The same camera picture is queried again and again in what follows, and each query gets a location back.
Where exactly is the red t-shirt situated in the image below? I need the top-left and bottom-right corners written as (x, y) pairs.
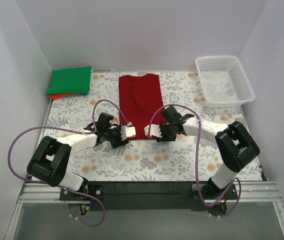
top-left (118, 73), bottom-right (164, 140)

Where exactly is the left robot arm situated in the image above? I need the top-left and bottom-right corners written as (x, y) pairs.
top-left (26, 112), bottom-right (136, 191)

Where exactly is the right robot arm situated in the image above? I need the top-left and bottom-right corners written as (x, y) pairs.
top-left (144, 104), bottom-right (261, 201)

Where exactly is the floral patterned table mat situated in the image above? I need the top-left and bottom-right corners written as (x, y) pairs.
top-left (43, 71), bottom-right (245, 181)

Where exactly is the teal folded t-shirt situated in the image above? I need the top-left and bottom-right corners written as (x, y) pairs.
top-left (72, 93), bottom-right (88, 97)

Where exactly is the green folded t-shirt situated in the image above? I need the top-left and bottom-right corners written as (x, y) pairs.
top-left (46, 66), bottom-right (92, 95)

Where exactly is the white plastic basket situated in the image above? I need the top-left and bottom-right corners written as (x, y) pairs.
top-left (195, 55), bottom-right (255, 108)

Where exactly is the orange folded t-shirt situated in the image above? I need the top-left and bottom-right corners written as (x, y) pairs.
top-left (49, 93), bottom-right (77, 100)

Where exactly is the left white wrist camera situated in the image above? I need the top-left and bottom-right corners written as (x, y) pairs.
top-left (120, 125), bottom-right (136, 141)

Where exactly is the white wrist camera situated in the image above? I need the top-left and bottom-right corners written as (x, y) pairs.
top-left (144, 124), bottom-right (162, 139)
top-left (120, 125), bottom-right (136, 141)

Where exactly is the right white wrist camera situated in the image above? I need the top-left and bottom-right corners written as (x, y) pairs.
top-left (144, 124), bottom-right (162, 139)

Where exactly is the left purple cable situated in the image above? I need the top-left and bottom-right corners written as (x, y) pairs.
top-left (8, 99), bottom-right (133, 228)

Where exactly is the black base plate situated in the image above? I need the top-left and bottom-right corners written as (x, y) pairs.
top-left (58, 181), bottom-right (239, 212)

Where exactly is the aluminium rail frame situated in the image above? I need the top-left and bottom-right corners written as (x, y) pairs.
top-left (5, 181), bottom-right (284, 240)

